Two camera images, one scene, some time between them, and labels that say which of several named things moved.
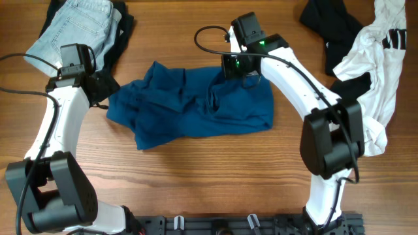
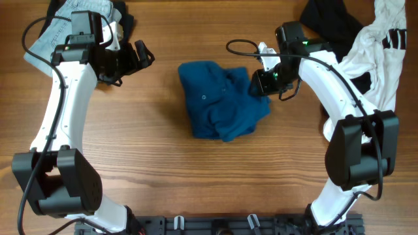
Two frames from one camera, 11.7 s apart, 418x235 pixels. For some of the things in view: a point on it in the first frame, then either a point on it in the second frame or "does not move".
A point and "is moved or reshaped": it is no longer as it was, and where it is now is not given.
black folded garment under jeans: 122,36 does not move
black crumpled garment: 339,27 does not move
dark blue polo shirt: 169,103 is moved or reshaped
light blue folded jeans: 94,23 does not move
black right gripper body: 233,69 -> 259,83
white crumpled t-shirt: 380,49 does not move
